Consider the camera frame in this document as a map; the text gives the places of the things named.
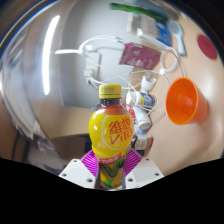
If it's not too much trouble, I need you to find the light blue hand mirror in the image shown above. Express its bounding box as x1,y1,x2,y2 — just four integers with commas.
166,19,188,57

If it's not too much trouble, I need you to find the white wall power outlet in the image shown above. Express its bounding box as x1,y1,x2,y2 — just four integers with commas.
83,49,102,81

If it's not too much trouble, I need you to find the white cable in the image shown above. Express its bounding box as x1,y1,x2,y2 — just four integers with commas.
54,34,181,113

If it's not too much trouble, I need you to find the white under-shelf light strip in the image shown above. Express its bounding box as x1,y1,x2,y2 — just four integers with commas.
41,14,62,97

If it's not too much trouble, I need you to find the maroon pouch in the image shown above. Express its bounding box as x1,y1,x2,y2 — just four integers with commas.
119,42,162,71

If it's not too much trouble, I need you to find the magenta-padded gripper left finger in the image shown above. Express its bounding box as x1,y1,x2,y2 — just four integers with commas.
59,148,101,190

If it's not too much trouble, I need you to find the orange plastic cup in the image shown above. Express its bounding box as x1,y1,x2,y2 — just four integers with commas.
165,77,209,126

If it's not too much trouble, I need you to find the plain white pill bottle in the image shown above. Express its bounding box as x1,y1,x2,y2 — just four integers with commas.
133,106,153,131

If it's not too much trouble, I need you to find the blue and white carton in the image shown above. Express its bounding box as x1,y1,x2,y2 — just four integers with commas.
131,14,173,46

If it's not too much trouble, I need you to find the dark green glass bottle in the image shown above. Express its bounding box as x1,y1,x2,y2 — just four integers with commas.
109,2,169,24

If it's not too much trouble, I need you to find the white charger block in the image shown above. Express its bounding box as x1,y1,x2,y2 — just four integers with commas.
140,75,158,93

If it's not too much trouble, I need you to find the green-capped brown bottle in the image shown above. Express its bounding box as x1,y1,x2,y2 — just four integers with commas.
133,133,154,151

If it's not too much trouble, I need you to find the yellow-capped yellow drink bottle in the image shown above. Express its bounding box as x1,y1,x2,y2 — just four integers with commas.
88,84,135,191

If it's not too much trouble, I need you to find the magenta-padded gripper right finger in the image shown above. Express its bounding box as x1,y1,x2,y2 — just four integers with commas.
123,147,165,190

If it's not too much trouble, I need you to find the blue-labelled white pill bottle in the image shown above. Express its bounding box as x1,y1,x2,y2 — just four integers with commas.
125,90,157,108

